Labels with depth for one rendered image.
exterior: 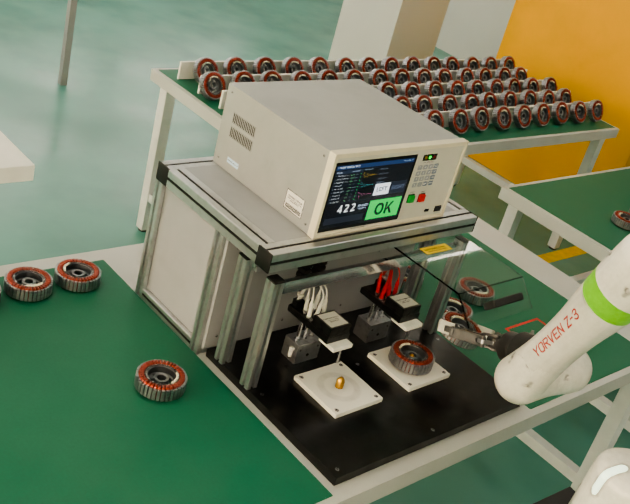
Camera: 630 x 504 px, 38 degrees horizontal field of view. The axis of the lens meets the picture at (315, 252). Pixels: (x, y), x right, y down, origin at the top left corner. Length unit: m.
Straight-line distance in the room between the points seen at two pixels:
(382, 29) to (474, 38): 2.60
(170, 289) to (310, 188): 0.47
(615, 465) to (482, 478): 1.67
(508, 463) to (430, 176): 1.56
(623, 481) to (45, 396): 1.13
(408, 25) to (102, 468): 4.59
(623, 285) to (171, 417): 0.95
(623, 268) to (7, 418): 1.19
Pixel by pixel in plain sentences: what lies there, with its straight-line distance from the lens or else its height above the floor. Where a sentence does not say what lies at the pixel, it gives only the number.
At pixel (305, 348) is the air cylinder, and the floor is 0.81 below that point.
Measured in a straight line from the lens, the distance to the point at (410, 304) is 2.26.
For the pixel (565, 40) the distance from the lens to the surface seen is 5.78.
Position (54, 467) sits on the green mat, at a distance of 1.83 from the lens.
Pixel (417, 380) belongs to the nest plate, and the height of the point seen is 0.78.
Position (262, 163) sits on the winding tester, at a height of 1.19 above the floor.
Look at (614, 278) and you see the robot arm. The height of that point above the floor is 1.36.
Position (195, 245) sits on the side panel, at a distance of 2.12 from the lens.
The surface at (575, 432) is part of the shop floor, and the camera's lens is 3.80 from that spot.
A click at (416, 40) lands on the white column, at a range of 6.14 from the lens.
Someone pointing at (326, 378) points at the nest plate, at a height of 0.78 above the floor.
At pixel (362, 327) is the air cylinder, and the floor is 0.80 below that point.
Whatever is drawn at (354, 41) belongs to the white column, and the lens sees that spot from 6.19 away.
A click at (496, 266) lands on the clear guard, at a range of 2.26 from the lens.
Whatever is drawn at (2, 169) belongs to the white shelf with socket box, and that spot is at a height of 1.20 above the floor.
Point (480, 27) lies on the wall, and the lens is 8.48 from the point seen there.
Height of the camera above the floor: 2.00
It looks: 27 degrees down
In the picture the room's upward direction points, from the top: 16 degrees clockwise
